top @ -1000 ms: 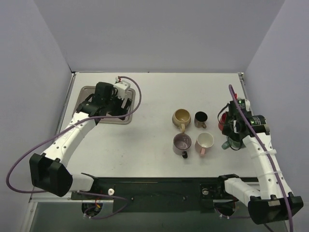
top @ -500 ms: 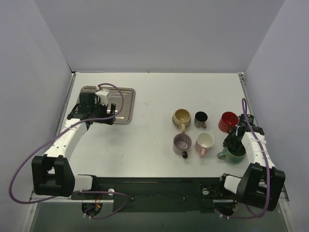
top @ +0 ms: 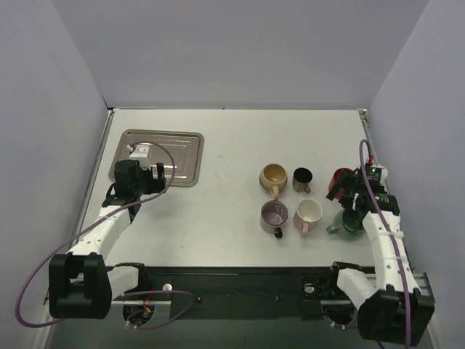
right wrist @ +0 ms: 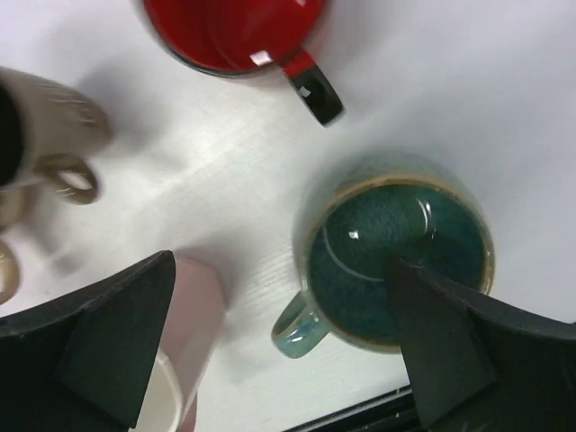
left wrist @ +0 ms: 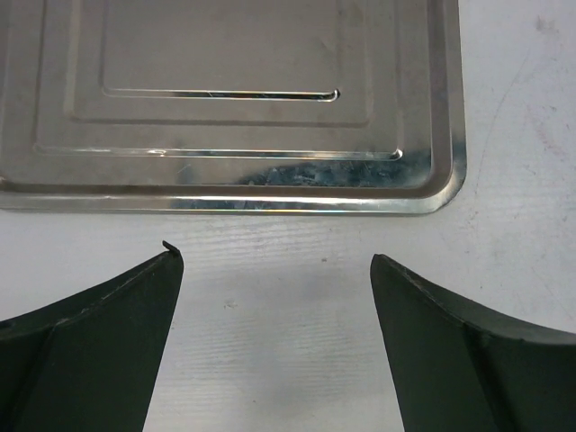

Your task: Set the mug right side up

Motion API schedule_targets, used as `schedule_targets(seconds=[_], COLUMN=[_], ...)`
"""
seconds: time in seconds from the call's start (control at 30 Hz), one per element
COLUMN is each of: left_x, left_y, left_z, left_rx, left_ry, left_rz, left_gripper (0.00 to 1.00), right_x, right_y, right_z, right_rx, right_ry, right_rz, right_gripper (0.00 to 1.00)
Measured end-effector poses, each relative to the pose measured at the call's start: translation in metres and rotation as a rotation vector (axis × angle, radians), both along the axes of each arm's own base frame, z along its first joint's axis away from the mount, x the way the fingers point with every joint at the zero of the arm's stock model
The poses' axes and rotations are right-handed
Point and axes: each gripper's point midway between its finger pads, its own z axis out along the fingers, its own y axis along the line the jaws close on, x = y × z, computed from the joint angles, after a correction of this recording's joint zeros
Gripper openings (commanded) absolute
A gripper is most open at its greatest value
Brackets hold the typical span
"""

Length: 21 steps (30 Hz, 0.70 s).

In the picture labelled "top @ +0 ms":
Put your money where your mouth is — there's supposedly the green round mug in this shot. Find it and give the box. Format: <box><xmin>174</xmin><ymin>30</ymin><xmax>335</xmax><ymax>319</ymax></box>
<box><xmin>326</xmin><ymin>210</ymin><xmax>365</xmax><ymax>241</ymax></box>

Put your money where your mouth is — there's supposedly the beige round mug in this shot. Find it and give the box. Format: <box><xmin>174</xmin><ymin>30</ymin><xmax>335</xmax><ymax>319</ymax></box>
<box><xmin>259</xmin><ymin>164</ymin><xmax>288</xmax><ymax>200</ymax></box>

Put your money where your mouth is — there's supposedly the mauve mug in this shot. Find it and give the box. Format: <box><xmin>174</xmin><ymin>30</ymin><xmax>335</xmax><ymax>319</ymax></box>
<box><xmin>260</xmin><ymin>200</ymin><xmax>288</xmax><ymax>239</ymax></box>

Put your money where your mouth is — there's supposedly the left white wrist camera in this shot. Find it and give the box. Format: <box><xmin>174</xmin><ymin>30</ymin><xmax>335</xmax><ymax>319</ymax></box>
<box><xmin>126</xmin><ymin>144</ymin><xmax>151</xmax><ymax>170</ymax></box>

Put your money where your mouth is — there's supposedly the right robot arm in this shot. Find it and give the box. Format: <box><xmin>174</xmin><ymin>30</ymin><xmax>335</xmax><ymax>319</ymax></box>
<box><xmin>324</xmin><ymin>164</ymin><xmax>434</xmax><ymax>347</ymax></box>

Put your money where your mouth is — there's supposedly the red dotted mug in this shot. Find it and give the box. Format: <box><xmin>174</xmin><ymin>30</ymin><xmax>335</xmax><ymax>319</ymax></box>
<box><xmin>328</xmin><ymin>167</ymin><xmax>352</xmax><ymax>190</ymax></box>

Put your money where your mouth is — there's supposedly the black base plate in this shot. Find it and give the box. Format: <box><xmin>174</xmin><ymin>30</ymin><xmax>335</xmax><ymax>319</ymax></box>
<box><xmin>113</xmin><ymin>267</ymin><xmax>356</xmax><ymax>326</ymax></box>

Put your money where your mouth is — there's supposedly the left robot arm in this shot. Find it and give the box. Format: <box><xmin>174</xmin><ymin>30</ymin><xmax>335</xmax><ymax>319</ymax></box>
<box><xmin>49</xmin><ymin>160</ymin><xmax>166</xmax><ymax>319</ymax></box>

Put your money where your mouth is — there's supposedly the pink faceted mug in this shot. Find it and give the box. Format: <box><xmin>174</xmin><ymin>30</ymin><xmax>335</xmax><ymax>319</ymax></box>
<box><xmin>294</xmin><ymin>198</ymin><xmax>323</xmax><ymax>236</ymax></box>

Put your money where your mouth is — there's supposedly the silver metal tray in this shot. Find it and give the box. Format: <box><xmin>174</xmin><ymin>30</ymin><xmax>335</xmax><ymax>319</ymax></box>
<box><xmin>113</xmin><ymin>129</ymin><xmax>204</xmax><ymax>187</ymax></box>

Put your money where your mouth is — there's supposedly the brown striped small mug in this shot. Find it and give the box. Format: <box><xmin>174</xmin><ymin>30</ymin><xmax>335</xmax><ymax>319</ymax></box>
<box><xmin>292</xmin><ymin>167</ymin><xmax>313</xmax><ymax>193</ymax></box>

